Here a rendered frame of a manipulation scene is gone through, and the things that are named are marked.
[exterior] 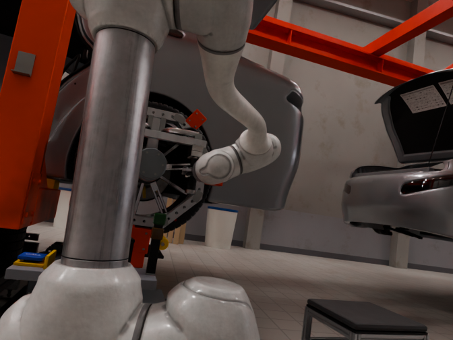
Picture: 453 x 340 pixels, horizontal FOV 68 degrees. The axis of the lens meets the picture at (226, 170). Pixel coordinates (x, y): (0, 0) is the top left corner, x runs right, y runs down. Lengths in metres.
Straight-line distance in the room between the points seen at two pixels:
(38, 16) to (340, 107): 7.27
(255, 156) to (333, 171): 6.89
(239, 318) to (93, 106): 0.39
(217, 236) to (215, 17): 5.65
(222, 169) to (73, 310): 0.60
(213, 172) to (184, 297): 0.52
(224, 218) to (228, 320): 5.63
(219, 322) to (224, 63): 0.48
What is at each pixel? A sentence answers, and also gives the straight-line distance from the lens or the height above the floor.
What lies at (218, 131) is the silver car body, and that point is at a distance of 2.04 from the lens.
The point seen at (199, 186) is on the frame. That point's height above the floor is 0.80.
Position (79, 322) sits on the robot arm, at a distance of 0.53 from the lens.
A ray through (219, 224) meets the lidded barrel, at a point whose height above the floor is 0.43.
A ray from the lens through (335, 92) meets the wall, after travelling 8.30.
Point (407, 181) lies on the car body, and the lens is 3.49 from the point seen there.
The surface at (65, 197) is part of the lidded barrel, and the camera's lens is 6.23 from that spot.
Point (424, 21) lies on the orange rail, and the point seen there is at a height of 3.25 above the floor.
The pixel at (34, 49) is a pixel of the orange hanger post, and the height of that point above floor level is 1.20.
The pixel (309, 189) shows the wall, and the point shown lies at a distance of 7.60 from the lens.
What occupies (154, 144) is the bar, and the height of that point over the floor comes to 0.95.
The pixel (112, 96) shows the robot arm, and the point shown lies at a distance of 0.56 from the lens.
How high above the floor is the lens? 0.70
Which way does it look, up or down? 7 degrees up
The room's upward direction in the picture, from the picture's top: 8 degrees clockwise
